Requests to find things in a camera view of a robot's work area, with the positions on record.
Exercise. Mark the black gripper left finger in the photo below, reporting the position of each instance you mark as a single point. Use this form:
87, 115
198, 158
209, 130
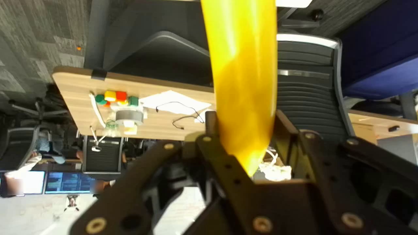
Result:
211, 123

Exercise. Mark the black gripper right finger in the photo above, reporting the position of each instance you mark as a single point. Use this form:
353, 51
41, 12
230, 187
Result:
284, 131

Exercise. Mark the yellow toy banana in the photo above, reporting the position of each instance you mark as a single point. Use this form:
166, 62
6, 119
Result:
242, 38

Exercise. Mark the white paper sheets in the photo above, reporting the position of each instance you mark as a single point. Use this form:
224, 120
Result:
177, 104

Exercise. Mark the grey office chair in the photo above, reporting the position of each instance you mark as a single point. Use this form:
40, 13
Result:
310, 92

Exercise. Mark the grey tape roll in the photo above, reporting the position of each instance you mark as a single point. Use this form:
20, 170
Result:
130, 117

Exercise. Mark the colourful toy blocks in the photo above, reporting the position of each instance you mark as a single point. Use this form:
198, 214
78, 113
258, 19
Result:
115, 98

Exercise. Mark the wooden office desk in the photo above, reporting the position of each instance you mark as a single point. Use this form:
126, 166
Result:
79, 87

